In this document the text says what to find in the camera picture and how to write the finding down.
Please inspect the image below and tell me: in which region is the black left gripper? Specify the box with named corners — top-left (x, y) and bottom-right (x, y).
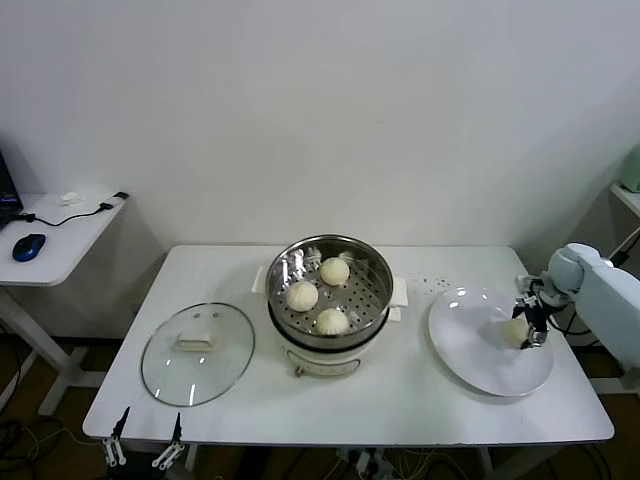
top-left (102, 405), bottom-right (185, 480)

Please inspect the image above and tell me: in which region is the white desk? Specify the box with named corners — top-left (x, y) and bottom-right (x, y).
top-left (608, 182), bottom-right (640, 224)

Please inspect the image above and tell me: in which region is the white round plate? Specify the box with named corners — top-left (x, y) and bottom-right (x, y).
top-left (427, 286), bottom-right (555, 399)

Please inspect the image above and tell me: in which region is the pale green appliance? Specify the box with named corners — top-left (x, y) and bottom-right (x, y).
top-left (619, 148), bottom-right (640, 194)

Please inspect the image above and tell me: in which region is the white side table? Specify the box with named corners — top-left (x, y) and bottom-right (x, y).
top-left (0, 192), bottom-right (132, 416)

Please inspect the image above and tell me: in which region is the black laptop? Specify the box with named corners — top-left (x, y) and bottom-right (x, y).
top-left (0, 147), bottom-right (25, 231)

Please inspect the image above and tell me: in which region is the white steamed baozi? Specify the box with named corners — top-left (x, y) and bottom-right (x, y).
top-left (314, 307), bottom-right (350, 336)
top-left (499, 318), bottom-right (530, 350)
top-left (319, 256), bottom-right (351, 287)
top-left (286, 280), bottom-right (320, 313)

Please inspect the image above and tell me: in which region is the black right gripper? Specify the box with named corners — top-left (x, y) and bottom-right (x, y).
top-left (510, 279), bottom-right (569, 351)

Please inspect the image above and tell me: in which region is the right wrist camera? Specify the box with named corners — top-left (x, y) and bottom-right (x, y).
top-left (514, 272), bottom-right (544, 294)

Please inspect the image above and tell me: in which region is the black cable with plug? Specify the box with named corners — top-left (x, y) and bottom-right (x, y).
top-left (564, 234), bottom-right (639, 347)

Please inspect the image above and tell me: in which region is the white power strip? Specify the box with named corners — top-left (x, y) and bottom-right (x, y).
top-left (335, 447), bottom-right (396, 479)

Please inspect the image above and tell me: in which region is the blue computer mouse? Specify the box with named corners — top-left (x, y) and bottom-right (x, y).
top-left (12, 232), bottom-right (47, 262)

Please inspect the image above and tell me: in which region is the black adapter cable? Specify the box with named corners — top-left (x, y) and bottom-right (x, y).
top-left (19, 191), bottom-right (130, 227)

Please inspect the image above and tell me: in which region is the stainless steel steamer basket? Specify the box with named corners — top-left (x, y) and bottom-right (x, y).
top-left (252, 233), bottom-right (410, 346)

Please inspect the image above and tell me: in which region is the glass lid with white handle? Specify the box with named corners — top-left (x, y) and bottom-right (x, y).
top-left (140, 301), bottom-right (257, 408)

